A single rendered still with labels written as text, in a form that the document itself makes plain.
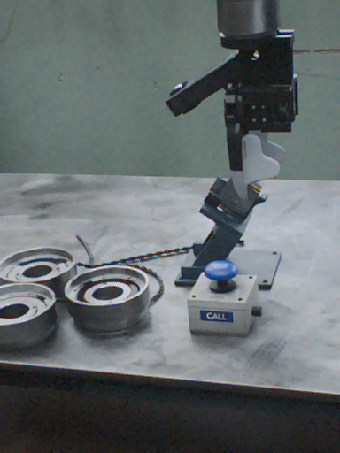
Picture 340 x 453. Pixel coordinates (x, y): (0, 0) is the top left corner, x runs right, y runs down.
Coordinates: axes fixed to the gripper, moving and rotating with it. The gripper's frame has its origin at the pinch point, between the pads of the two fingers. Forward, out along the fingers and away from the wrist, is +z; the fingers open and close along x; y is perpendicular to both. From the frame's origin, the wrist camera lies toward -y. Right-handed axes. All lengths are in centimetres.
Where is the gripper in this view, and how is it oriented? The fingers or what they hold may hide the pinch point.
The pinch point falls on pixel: (241, 188)
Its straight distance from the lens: 118.1
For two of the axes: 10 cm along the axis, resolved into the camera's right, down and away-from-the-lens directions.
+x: 2.4, -4.2, 8.8
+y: 9.7, 0.2, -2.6
